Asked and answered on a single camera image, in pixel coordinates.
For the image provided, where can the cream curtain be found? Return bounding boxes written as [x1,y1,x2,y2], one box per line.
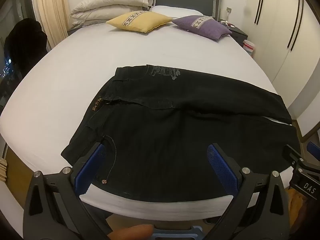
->
[35,0,73,50]

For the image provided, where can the white red-striped bin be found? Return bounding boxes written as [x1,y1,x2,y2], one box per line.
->
[242,39,256,57]

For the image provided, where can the white bed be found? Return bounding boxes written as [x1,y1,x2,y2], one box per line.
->
[0,5,300,220]

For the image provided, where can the white pillow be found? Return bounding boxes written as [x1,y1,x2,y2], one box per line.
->
[150,5,204,20]

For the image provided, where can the black pants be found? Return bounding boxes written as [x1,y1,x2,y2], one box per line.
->
[61,65,300,203]

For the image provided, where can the window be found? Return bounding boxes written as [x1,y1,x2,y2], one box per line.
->
[0,0,37,105]

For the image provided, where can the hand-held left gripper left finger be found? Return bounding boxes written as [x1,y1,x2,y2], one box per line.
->
[23,142,111,240]

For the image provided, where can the dark nightstand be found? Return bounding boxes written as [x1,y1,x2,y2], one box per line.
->
[219,21,248,47]

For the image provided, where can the folded cream duvet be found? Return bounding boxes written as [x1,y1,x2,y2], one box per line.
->
[67,0,157,28]

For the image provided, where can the blue plastic stool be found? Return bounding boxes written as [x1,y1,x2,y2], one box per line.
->
[149,226,203,240]

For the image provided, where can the purple cushion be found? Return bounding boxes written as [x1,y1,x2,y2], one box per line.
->
[172,15,233,41]

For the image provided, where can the white wardrobe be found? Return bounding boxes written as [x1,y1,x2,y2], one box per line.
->
[247,0,320,135]

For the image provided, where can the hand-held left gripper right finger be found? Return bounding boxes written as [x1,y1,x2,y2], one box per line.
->
[200,144,292,240]

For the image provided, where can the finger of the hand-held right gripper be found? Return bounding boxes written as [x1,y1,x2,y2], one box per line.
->
[307,141,320,162]
[283,144,304,167]

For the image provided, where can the orange cloth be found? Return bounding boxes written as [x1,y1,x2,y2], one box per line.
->
[287,189,311,230]

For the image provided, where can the yellow cushion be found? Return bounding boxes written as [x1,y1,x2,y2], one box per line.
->
[106,11,174,34]

